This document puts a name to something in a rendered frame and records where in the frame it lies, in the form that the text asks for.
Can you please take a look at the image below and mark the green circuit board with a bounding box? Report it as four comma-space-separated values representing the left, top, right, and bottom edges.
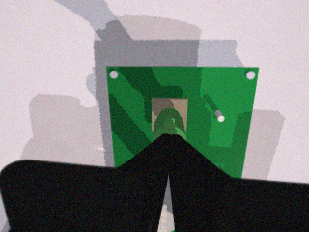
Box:
106, 67, 260, 178

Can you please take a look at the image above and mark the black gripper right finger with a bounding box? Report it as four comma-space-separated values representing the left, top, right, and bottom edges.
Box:
169, 134, 309, 232

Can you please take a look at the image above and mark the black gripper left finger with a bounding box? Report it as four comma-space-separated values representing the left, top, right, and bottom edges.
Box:
0, 133, 172, 232

